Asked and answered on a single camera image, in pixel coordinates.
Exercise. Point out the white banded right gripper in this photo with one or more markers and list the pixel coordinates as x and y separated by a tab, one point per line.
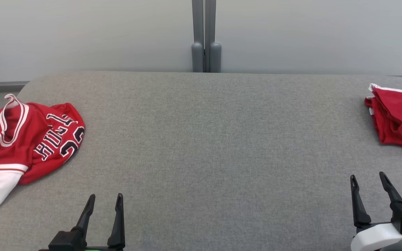
372	238

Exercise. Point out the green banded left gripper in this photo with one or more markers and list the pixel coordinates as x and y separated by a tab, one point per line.
99	249

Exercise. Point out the red jersey with white sleeve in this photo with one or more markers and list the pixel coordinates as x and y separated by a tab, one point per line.
30	139

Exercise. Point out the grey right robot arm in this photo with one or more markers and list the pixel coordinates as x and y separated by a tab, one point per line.
400	246

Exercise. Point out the white partition panel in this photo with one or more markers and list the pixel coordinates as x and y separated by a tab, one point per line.
319	35
82	35

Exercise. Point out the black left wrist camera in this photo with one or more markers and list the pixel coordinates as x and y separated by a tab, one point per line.
66	242

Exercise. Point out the grey partition post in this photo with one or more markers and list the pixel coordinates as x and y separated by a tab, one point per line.
210	28
197	28

